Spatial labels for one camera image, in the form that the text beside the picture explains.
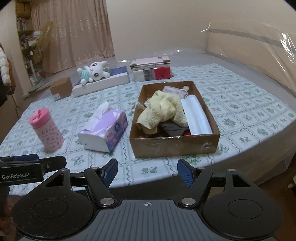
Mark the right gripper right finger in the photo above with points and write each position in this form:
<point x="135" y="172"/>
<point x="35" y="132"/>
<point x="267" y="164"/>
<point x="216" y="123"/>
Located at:
<point x="186" y="172"/>

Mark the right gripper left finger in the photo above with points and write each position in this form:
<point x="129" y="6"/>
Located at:
<point x="109" y="172"/>

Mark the red and black item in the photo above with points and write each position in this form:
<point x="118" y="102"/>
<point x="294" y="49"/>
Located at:
<point x="186" y="133"/>

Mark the dark grey cloth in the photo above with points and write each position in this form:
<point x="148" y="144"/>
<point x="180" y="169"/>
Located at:
<point x="171" y="129"/>

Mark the light blue face mask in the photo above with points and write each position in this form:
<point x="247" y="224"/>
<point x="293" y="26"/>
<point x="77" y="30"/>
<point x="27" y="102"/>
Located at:
<point x="196" y="117"/>

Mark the pale yellow towel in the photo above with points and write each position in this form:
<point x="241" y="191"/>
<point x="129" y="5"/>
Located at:
<point x="161" y="107"/>

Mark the white cloth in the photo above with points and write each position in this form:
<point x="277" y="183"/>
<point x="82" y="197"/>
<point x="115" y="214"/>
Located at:
<point x="175" y="91"/>

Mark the operator hand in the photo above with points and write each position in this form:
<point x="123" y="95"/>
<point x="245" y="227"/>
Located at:
<point x="6" y="208"/>

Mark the pink tumbler cup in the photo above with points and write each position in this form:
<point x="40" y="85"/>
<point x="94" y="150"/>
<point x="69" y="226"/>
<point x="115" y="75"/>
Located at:
<point x="46" y="130"/>

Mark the purple tissue box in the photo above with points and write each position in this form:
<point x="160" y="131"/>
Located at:
<point x="104" y="129"/>

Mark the open cardboard box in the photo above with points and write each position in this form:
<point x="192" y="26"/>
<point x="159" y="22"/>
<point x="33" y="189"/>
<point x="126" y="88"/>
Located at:
<point x="160" y="145"/>

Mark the green patterned tablecloth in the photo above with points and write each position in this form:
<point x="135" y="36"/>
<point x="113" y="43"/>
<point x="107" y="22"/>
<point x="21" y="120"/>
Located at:
<point x="246" y="116"/>

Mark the hanging jackets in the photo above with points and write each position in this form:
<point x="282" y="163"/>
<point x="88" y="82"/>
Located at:
<point x="8" y="83"/>

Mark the small brown cardboard box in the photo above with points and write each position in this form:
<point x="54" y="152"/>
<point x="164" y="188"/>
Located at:
<point x="61" y="88"/>

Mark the white and blue flat box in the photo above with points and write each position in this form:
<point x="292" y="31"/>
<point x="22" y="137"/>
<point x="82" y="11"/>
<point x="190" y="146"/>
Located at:
<point x="118" y="76"/>

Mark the white bunny plush toy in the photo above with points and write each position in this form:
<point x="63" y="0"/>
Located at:
<point x="94" y="72"/>

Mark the red and grey box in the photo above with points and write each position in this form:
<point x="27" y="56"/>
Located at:
<point x="152" y="74"/>

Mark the pink topped book stack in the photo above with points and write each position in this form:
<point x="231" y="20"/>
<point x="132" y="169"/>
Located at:
<point x="149" y="63"/>

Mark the wooden bookshelf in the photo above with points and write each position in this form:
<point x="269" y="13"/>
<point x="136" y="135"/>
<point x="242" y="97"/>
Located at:
<point x="28" y="43"/>

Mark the standing fan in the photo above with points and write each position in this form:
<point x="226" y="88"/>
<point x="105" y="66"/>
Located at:
<point x="37" y="49"/>

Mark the beige curtain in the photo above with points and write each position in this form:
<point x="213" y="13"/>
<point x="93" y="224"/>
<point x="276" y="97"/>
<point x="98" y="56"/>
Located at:
<point x="80" y="33"/>

